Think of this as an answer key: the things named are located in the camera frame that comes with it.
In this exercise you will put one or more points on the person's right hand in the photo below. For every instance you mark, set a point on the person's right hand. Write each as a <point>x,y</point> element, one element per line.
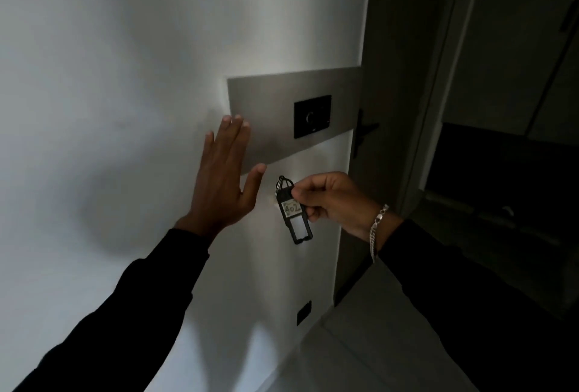
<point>343,204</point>

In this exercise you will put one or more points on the person's left hand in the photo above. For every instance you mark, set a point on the person's left hand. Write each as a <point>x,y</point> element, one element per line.
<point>219,188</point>

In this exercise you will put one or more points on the person's left little finger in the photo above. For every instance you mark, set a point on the person's left little finger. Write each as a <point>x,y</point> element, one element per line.
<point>207,152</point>

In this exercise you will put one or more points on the person's left middle finger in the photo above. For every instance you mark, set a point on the person's left middle finger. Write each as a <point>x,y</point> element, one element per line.
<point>231,138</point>

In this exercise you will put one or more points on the person's right thumb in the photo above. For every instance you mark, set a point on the person's right thumb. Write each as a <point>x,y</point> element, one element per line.
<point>314,182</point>

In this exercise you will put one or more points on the person's left thumb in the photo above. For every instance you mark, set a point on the person's left thumb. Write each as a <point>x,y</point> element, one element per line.
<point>254,181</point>

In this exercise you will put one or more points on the black key tag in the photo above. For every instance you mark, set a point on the black key tag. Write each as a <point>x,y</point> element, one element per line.
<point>296,220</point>

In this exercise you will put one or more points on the person's left forearm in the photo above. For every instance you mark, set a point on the person's left forearm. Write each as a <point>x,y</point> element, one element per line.
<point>122,310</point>

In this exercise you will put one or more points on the person's right forearm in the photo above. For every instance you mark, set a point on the person's right forearm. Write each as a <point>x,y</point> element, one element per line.
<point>475,315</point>

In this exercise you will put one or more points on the brushed metal door plate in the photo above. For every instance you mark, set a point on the brushed metal door plate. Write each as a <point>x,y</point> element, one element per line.
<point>267,116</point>

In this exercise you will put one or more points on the black lock panel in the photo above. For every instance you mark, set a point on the black lock panel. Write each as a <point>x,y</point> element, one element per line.
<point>312,116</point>

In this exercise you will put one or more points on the white door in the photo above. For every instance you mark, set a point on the white door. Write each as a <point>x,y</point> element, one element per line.
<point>113,66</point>

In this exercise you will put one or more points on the small black door plate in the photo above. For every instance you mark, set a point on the small black door plate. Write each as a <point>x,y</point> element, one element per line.
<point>304,313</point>

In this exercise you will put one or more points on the grey door frame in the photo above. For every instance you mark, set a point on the grey door frame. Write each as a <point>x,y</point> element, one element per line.
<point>438,66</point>

